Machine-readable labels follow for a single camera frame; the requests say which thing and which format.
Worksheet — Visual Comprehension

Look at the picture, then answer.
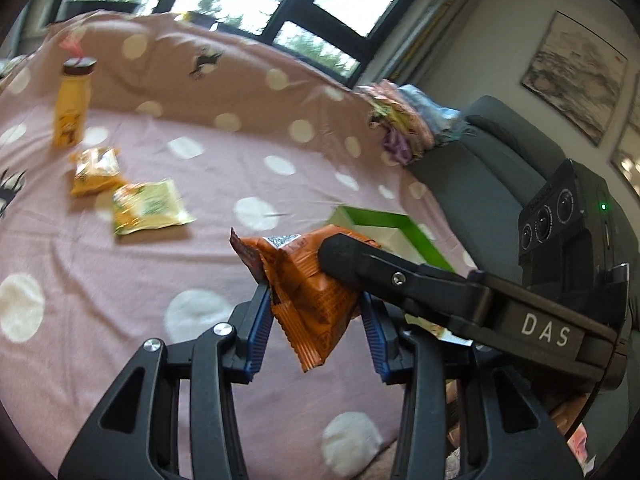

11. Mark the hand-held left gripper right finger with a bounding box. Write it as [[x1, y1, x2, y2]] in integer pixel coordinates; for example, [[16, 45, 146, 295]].
[[361, 292, 586, 480]]

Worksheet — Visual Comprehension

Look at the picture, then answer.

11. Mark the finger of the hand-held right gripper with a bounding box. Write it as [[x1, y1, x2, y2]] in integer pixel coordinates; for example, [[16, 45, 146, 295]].
[[318, 234, 494, 341]]

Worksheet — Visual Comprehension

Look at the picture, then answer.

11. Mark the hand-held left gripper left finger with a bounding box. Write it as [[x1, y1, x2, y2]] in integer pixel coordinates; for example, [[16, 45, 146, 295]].
[[57, 282, 273, 480]]

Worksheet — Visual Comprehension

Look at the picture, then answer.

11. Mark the orange snack packet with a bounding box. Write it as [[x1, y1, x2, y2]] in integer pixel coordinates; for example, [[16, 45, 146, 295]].
[[230, 225, 383, 373]]

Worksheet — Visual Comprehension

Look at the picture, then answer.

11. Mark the pink polka dot bedsheet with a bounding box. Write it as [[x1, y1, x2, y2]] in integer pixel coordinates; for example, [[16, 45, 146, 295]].
[[0, 10, 476, 480]]

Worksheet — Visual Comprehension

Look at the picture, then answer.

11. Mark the dark grey sofa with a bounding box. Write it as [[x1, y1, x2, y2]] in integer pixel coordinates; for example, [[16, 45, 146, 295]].
[[410, 95, 571, 281]]

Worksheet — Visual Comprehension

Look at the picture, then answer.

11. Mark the pile of folded cloths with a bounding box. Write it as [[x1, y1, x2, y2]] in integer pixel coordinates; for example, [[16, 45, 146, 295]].
[[357, 80, 471, 166]]

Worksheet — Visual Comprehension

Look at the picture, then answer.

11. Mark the yellow corn snack packet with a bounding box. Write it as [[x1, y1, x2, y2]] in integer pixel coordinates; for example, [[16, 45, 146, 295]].
[[111, 178, 197, 237]]

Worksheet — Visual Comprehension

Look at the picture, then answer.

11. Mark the small yellow snack packet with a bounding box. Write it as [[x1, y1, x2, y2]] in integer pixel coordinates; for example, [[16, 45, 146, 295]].
[[69, 146, 126, 197]]

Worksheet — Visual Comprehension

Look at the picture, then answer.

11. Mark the yellow bear drink bottle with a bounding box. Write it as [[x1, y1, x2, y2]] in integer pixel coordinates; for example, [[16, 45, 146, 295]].
[[52, 58, 97, 149]]

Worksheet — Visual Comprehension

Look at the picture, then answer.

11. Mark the large framed wall picture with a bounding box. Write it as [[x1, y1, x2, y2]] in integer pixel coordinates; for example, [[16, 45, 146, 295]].
[[521, 10, 630, 147]]

